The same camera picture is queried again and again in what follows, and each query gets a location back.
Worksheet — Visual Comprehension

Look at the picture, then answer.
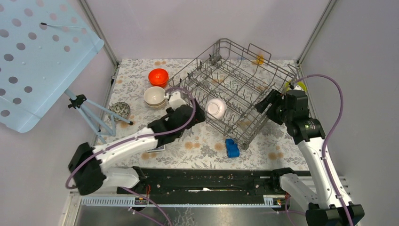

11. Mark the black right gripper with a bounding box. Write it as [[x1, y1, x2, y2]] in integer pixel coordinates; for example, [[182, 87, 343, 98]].
[[254, 89, 292, 125]]

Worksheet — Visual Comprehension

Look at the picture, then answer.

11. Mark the white bowl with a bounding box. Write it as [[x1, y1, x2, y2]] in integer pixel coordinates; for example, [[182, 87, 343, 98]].
[[205, 98, 227, 119]]

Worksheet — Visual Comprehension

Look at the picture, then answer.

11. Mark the yellow bowl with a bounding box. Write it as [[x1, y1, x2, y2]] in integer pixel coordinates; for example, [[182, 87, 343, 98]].
[[283, 81, 307, 92]]

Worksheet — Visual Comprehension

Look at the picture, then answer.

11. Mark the beige bowl with leaf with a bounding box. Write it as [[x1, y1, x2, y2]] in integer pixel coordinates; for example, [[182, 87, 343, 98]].
[[145, 101, 167, 109]]

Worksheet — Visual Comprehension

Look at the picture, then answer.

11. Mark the grey wire dish rack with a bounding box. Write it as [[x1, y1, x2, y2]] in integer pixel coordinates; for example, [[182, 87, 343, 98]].
[[168, 38, 299, 149]]

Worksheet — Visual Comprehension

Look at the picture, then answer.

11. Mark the plain beige bowl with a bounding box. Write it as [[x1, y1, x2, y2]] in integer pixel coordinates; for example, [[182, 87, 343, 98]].
[[144, 86, 165, 105]]

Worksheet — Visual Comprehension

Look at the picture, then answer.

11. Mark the orange bowl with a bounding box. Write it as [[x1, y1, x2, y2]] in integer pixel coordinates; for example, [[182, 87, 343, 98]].
[[148, 68, 169, 81], [150, 80, 168, 88]]

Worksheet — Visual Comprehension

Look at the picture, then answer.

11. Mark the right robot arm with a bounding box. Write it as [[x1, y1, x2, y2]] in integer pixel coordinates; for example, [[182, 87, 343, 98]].
[[255, 88, 365, 226]]

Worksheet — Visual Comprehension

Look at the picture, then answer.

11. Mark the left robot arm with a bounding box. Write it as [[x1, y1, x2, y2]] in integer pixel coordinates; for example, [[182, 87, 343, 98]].
[[66, 101, 206, 195]]

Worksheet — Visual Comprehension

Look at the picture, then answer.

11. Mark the yellow clip on rack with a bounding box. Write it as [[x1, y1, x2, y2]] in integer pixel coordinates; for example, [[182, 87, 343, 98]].
[[255, 54, 264, 65]]

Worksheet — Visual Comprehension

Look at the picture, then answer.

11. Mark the floral tablecloth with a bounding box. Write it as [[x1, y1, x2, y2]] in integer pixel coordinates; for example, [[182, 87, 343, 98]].
[[104, 59, 308, 171]]

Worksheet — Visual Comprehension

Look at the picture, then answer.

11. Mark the blue toy car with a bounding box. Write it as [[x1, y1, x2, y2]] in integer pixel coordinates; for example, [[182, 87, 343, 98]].
[[225, 138, 240, 158]]

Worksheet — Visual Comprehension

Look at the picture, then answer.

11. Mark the blue playing card box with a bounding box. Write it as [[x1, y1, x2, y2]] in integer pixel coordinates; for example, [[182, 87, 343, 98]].
[[147, 145, 166, 153]]

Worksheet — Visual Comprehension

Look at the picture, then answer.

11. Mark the speckled stone coaster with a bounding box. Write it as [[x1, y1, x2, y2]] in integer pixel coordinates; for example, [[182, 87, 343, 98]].
[[109, 102, 131, 120]]

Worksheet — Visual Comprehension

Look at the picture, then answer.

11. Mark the light blue tripod stand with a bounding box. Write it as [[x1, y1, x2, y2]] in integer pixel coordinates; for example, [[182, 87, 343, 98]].
[[64, 89, 134, 144]]

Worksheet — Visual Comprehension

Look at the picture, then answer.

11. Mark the light blue perforated board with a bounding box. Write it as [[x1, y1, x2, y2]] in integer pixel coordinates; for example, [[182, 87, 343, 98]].
[[0, 0, 104, 133]]

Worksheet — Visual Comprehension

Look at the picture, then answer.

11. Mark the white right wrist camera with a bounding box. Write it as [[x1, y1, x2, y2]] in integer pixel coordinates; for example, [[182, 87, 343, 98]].
[[293, 85, 305, 92]]

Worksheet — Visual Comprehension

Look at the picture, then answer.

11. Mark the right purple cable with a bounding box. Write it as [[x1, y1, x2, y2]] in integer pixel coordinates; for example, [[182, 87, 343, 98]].
[[285, 74, 354, 226]]

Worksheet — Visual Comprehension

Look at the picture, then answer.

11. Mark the purple cable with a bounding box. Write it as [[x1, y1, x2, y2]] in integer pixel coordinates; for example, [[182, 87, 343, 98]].
[[285, 74, 354, 226], [64, 87, 197, 190]]

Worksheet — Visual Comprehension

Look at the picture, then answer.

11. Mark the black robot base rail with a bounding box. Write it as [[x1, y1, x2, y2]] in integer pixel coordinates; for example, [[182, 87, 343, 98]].
[[131, 167, 294, 206]]

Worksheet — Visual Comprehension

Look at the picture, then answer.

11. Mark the left aluminium frame post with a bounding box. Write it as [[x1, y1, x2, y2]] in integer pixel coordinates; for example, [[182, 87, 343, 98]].
[[78, 0, 119, 68]]

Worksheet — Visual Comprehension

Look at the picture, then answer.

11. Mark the aluminium frame post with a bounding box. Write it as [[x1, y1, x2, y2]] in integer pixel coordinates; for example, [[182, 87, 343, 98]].
[[296, 0, 339, 65], [78, 0, 119, 68]]

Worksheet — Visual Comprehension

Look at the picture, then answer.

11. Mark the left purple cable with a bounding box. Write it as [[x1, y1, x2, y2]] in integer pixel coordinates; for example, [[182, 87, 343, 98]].
[[64, 87, 197, 190]]

